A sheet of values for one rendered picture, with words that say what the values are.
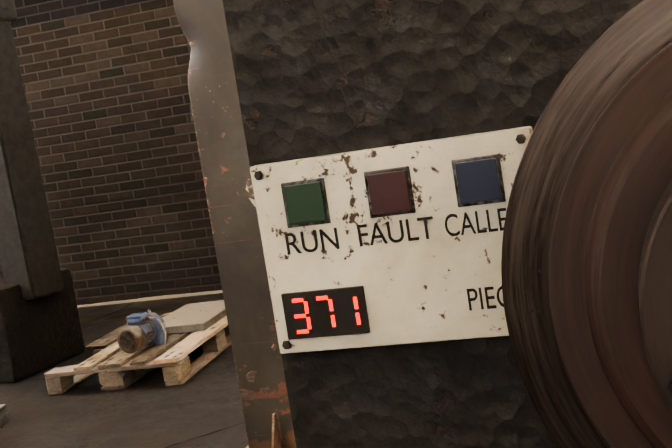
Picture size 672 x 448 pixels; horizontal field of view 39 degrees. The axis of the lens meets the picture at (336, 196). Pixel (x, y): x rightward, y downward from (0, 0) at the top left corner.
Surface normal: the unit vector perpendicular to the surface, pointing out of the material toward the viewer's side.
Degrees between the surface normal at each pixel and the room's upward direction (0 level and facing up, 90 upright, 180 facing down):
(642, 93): 90
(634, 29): 90
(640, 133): 52
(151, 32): 90
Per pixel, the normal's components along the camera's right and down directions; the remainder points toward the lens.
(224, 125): -0.29, 0.14
